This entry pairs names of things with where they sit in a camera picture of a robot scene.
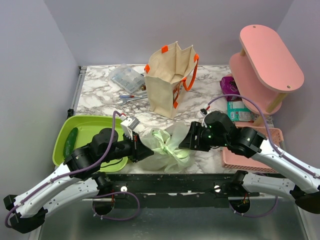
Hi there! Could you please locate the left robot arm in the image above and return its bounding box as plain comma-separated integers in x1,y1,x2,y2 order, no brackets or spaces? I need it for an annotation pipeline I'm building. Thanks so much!
3,128,154,234

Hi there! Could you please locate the teal snack packet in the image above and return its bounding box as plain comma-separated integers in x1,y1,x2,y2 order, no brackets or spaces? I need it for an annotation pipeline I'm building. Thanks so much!
227,101,258,123

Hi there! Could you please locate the blue handled tool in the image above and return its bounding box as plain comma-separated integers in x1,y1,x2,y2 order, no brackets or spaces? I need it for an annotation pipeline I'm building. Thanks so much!
119,95,143,99

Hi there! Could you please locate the pink plastic basket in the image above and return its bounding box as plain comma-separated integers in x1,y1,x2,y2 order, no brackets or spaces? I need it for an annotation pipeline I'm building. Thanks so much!
221,127,284,173

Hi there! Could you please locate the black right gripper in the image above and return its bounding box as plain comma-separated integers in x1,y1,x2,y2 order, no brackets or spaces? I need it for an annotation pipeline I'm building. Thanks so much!
178,120,228,152

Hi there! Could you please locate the pink two-tier shelf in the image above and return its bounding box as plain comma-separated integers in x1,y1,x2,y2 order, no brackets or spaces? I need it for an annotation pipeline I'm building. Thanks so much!
229,24,305,127

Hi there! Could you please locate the green avocado print plastic bag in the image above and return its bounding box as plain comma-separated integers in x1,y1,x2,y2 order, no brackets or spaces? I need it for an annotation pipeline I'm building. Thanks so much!
138,122,195,173

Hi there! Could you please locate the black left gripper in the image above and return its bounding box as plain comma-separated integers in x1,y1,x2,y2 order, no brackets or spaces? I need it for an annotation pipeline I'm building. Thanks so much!
101,131,155,163

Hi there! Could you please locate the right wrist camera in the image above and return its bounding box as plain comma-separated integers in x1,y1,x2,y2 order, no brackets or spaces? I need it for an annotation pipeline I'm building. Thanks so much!
200,104,213,128

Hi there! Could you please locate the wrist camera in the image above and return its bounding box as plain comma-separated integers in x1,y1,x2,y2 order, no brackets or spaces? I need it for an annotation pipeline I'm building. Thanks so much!
200,104,213,128
120,115,143,140

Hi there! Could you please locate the silver wrench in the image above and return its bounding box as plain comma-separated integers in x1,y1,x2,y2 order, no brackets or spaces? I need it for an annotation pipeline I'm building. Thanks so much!
119,97,140,106

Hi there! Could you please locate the purple snack packet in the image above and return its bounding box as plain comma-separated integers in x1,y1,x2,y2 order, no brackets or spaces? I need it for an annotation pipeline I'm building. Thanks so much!
219,75,241,102

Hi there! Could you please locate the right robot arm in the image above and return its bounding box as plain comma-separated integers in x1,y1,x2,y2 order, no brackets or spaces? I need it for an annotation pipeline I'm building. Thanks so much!
178,111,320,214

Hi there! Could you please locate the lime green plastic tray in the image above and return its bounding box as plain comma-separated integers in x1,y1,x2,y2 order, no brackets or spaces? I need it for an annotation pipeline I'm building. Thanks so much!
52,115,128,173

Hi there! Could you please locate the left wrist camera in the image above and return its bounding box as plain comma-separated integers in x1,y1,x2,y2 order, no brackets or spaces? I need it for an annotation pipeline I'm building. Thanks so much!
120,115,143,140

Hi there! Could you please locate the clear plastic organizer box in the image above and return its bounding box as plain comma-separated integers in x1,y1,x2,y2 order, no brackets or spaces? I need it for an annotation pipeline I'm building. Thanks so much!
108,64,145,94

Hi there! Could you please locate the black table front rail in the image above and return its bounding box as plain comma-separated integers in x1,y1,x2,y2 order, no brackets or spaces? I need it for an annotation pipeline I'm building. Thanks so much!
49,172,251,208

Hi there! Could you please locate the beige canvas tote bag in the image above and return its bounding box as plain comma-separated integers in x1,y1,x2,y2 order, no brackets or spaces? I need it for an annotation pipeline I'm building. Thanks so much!
144,41,199,119

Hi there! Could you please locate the green cucumber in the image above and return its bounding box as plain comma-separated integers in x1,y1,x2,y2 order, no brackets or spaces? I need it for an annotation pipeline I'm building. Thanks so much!
63,127,79,159

